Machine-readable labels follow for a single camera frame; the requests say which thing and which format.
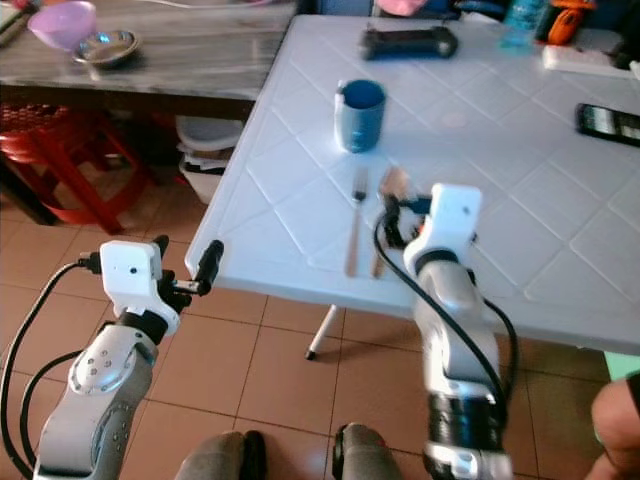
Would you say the white plastic bin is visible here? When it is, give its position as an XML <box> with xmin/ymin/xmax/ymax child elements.
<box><xmin>174</xmin><ymin>116</ymin><xmax>247</xmax><ymax>205</ymax></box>

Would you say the pink plastic item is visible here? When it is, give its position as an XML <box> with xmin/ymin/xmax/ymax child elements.
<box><xmin>374</xmin><ymin>0</ymin><xmax>430</xmax><ymax>19</ymax></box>

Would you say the metal spoon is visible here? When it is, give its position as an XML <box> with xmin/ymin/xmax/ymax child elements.
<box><xmin>369</xmin><ymin>165</ymin><xmax>410</xmax><ymax>280</ymax></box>

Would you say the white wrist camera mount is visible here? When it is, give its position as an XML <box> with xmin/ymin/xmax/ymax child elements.
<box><xmin>404</xmin><ymin>183</ymin><xmax>484</xmax><ymax>265</ymax></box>
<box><xmin>104</xmin><ymin>241</ymin><xmax>178</xmax><ymax>313</ymax></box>

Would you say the small steel bowl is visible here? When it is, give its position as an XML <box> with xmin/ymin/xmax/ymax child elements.
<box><xmin>73</xmin><ymin>29</ymin><xmax>143</xmax><ymax>70</ymax></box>

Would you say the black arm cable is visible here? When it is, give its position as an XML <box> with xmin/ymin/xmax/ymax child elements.
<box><xmin>0</xmin><ymin>252</ymin><xmax>109</xmax><ymax>480</ymax></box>
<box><xmin>373</xmin><ymin>212</ymin><xmax>519</xmax><ymax>413</ymax></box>

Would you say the person's bare limb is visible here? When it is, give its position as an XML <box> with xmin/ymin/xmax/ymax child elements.
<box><xmin>586</xmin><ymin>373</ymin><xmax>640</xmax><ymax>480</ymax></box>

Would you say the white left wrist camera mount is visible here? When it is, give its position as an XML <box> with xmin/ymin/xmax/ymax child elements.
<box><xmin>104</xmin><ymin>241</ymin><xmax>178</xmax><ymax>313</ymax></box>

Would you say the black smartphone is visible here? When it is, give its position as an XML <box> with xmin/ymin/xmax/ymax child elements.
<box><xmin>575</xmin><ymin>102</ymin><xmax>640</xmax><ymax>149</ymax></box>

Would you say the grey robot leg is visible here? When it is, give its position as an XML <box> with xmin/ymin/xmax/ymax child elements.
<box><xmin>331</xmin><ymin>422</ymin><xmax>413</xmax><ymax>480</ymax></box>
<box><xmin>174</xmin><ymin>429</ymin><xmax>267</xmax><ymax>480</ymax></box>

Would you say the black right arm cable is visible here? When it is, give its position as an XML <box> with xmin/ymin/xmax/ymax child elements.
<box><xmin>373</xmin><ymin>212</ymin><xmax>519</xmax><ymax>413</ymax></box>

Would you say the metal fork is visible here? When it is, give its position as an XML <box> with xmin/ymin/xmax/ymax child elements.
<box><xmin>344</xmin><ymin>166</ymin><xmax>370</xmax><ymax>279</ymax></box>

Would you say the grey left robot leg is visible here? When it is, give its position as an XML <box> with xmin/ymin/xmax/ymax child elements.
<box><xmin>174</xmin><ymin>429</ymin><xmax>267</xmax><ymax>480</ymax></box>

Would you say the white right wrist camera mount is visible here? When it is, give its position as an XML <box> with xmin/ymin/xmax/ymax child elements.
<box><xmin>404</xmin><ymin>183</ymin><xmax>484</xmax><ymax>265</ymax></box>

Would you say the black oblong case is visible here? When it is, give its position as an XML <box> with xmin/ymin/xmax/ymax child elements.
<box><xmin>362</xmin><ymin>26</ymin><xmax>460</xmax><ymax>60</ymax></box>

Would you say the purple plastic bowl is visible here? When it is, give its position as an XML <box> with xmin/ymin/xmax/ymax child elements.
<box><xmin>27</xmin><ymin>0</ymin><xmax>99</xmax><ymax>54</ymax></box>

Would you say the red plastic stool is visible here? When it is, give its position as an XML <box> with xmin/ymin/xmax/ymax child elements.
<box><xmin>0</xmin><ymin>102</ymin><xmax>137</xmax><ymax>237</ymax></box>

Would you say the white table leg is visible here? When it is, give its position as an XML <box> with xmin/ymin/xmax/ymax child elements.
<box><xmin>305</xmin><ymin>304</ymin><xmax>344</xmax><ymax>362</ymax></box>

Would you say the grey right robot leg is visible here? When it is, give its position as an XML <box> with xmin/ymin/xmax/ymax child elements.
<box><xmin>331</xmin><ymin>422</ymin><xmax>413</xmax><ymax>480</ymax></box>

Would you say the blue cup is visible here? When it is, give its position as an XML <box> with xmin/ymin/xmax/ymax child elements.
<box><xmin>335</xmin><ymin>78</ymin><xmax>389</xmax><ymax>155</ymax></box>

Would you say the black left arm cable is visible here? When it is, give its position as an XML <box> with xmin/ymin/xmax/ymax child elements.
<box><xmin>0</xmin><ymin>252</ymin><xmax>109</xmax><ymax>480</ymax></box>

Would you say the orange and black tool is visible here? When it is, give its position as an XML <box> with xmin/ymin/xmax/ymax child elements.
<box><xmin>546</xmin><ymin>0</ymin><xmax>599</xmax><ymax>46</ymax></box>

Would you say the white power strip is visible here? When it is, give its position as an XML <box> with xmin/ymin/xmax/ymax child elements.
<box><xmin>542</xmin><ymin>43</ymin><xmax>640</xmax><ymax>82</ymax></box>

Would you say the clear blue water bottle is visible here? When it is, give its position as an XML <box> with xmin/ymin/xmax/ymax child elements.
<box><xmin>500</xmin><ymin>0</ymin><xmax>550</xmax><ymax>54</ymax></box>

